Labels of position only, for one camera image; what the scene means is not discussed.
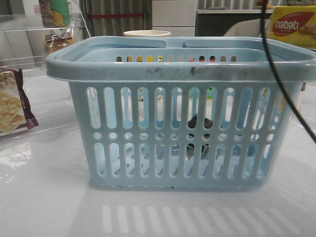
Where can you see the clear acrylic shelf left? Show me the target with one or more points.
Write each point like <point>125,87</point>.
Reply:
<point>22,39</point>

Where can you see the beige chair back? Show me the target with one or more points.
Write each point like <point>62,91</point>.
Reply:
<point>249,28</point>

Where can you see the brown cracker package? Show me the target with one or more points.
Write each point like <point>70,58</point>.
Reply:
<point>15,108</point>

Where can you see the yellow nabati wafer box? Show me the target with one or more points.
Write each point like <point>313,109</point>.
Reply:
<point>294,25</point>

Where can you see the light blue plastic basket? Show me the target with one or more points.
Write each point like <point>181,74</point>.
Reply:
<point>133,98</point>

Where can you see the packaged bread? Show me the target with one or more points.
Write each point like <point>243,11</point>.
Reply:
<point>56,42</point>

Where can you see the green cartoon snack package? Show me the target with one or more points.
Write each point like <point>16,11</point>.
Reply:
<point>54,13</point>

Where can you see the white drawer cabinet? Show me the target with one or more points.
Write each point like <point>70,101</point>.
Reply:
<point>176,16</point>

